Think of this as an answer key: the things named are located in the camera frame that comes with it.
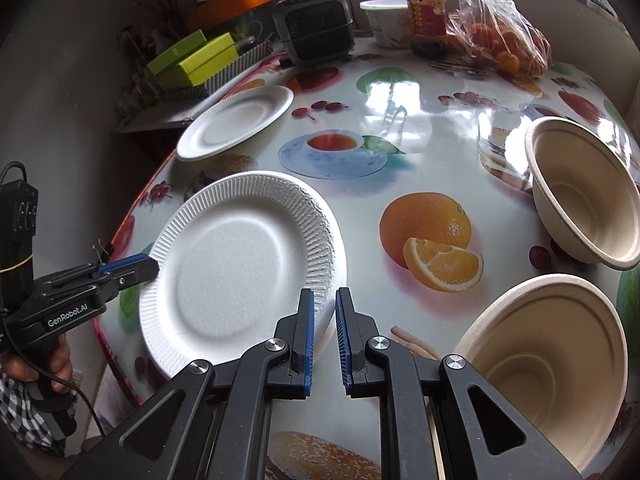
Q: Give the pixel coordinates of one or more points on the binder clip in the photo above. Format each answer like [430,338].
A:
[102,251]

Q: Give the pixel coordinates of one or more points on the plastic bag of oranges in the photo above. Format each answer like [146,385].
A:
[505,40]

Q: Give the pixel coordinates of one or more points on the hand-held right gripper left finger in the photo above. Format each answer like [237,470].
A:
[307,340]

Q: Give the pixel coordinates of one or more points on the beige paper bowl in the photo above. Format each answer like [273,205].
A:
[575,185]
[540,375]

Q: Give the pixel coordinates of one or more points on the lime green box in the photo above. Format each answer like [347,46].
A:
[205,62]
[175,52]

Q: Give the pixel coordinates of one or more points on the person's left forearm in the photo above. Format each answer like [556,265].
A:
[20,410]

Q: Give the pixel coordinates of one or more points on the small grey fan heater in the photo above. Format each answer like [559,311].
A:
[320,25]

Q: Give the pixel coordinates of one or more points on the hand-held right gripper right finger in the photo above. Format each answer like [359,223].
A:
[342,340]

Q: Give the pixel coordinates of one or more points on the grey ribbed basket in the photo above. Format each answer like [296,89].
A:
[240,67]

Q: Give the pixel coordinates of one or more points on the red label glass jar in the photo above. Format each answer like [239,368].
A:
[425,20]

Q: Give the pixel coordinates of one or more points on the person's left hand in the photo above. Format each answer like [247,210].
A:
[62,365]

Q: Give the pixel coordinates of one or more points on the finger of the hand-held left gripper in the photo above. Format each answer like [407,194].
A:
[127,261]
[142,275]

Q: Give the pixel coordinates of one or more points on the large white paper plate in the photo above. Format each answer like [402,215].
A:
[230,270]

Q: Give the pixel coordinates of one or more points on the white plastic cup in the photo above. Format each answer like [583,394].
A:
[385,25]

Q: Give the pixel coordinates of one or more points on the small white paper plate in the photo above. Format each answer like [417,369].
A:
[235,120]

